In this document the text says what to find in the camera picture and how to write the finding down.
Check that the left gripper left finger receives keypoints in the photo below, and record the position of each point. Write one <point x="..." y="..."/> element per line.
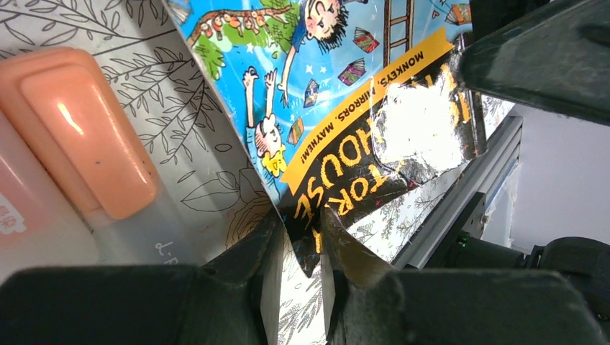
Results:
<point x="233" y="299"/>

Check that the treehouse story paperback book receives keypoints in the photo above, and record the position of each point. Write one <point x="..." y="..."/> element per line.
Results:
<point x="343" y="105"/>

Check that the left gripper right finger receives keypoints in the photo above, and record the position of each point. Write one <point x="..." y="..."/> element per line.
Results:
<point x="368" y="301"/>

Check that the grey orange-capped marker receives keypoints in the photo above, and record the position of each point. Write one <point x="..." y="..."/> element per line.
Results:
<point x="60" y="103"/>

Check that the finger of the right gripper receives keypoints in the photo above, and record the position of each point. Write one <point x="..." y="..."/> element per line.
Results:
<point x="556" y="59"/>

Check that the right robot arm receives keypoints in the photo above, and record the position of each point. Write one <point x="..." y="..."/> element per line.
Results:
<point x="584" y="262"/>

